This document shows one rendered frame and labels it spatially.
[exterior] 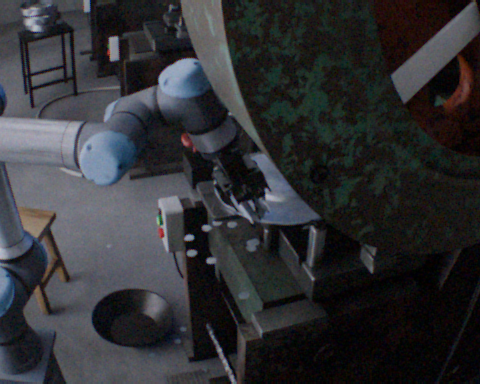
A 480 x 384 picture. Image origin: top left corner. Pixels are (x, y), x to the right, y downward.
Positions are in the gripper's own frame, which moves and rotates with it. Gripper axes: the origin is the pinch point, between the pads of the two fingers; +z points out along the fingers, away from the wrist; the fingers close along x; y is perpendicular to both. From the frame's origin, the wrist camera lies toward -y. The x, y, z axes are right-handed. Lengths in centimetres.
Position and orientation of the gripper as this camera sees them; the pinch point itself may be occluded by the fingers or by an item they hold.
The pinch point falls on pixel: (256, 213)
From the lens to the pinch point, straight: 104.9
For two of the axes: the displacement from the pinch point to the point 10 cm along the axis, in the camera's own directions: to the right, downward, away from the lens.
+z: 3.8, 6.9, 6.1
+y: 3.6, 5.0, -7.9
